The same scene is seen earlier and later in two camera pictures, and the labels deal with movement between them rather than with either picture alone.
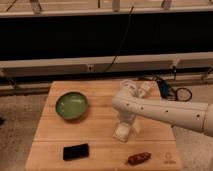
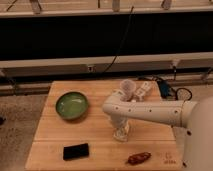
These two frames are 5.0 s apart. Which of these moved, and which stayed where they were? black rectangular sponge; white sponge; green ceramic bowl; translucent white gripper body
Moved: translucent white gripper body
Stayed: white sponge; green ceramic bowl; black rectangular sponge
